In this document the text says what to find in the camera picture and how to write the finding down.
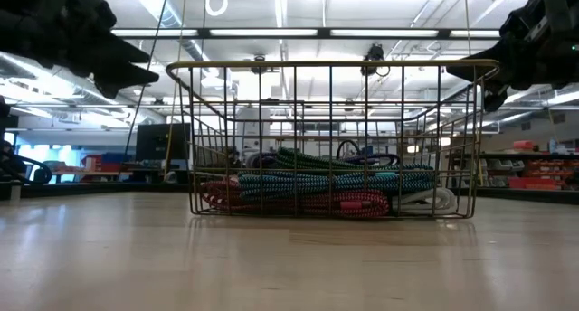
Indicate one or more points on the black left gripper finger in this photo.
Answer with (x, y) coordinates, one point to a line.
(117, 80)
(113, 49)

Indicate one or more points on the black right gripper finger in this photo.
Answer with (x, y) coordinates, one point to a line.
(488, 67)
(495, 94)

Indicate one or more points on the black background monitor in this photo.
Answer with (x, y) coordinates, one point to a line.
(156, 141)

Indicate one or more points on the black shelving rack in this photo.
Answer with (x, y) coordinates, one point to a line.
(543, 156)

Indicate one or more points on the red storage bin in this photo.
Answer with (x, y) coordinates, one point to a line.
(92, 164)

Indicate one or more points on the person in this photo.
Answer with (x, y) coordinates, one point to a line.
(9, 162)

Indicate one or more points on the white pillar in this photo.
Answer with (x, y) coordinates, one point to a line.
(253, 121)

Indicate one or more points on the black ceiling spotlight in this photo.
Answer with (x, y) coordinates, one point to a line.
(259, 70)

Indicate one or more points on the black overhead light beam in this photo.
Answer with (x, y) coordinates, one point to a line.
(323, 32)

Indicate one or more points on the black overhead camera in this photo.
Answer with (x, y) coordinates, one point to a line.
(373, 53)

